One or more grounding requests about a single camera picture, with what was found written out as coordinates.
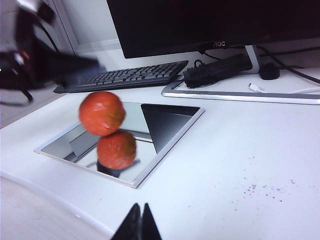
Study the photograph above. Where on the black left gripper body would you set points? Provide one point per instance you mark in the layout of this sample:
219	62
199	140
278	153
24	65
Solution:
75	70

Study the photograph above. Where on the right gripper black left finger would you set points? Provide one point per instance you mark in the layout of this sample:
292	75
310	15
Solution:
130	227

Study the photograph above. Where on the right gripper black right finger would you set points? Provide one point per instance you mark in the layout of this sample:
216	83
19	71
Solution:
150	227

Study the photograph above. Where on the orange fruit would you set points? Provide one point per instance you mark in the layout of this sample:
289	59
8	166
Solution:
102	113

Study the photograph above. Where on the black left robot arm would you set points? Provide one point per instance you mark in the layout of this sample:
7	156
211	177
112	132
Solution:
25	37

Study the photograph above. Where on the black keyboard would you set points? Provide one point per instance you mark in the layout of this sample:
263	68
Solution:
125	76

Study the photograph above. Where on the black monitor with silver stand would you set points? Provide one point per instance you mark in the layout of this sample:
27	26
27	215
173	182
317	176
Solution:
200	20

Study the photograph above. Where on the black round plug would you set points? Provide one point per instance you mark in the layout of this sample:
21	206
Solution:
269	72

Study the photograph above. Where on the grey aluminium partition frame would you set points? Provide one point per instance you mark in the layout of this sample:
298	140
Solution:
100	46

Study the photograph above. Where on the square mirror with white frame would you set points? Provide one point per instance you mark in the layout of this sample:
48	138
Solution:
170	120

